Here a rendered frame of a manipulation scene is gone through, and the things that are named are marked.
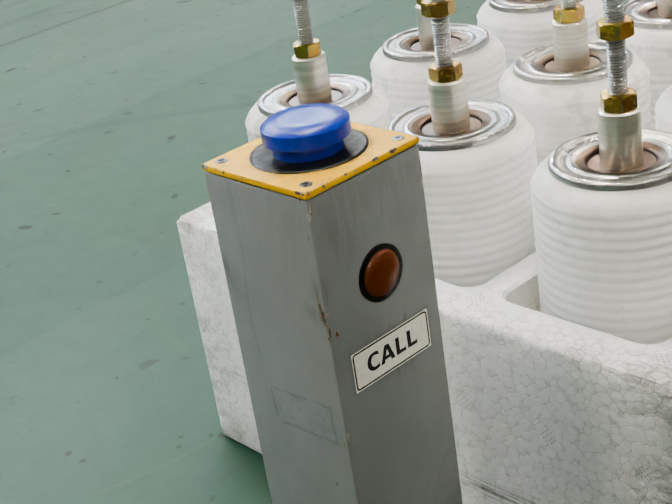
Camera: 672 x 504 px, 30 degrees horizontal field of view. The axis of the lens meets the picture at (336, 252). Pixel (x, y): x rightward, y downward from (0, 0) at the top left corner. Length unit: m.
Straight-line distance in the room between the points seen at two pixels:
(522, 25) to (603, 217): 0.34
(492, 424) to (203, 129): 0.93
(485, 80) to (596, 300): 0.26
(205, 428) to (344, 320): 0.43
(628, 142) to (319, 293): 0.20
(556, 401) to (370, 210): 0.17
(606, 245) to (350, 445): 0.17
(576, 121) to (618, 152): 0.13
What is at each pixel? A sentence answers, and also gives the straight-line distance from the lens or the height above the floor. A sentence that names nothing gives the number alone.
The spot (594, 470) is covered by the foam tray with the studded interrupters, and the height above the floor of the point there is 0.11.
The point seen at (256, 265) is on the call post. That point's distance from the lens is 0.56.
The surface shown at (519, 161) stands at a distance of 0.72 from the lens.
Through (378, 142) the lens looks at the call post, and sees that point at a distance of 0.56.
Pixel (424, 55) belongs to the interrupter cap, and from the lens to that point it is 0.87.
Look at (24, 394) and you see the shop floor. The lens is 1.07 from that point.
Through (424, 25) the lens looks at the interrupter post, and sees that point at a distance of 0.89.
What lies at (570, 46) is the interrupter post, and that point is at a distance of 0.81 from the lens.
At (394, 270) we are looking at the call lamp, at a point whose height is 0.26.
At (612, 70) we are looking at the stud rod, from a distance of 0.65.
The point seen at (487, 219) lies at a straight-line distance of 0.72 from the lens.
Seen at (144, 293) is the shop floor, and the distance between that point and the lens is 1.18.
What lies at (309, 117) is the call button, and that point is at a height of 0.33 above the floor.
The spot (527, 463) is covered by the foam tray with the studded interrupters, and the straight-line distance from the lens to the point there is 0.70.
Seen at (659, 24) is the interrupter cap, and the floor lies 0.25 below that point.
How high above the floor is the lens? 0.51
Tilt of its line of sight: 26 degrees down
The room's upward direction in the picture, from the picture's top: 9 degrees counter-clockwise
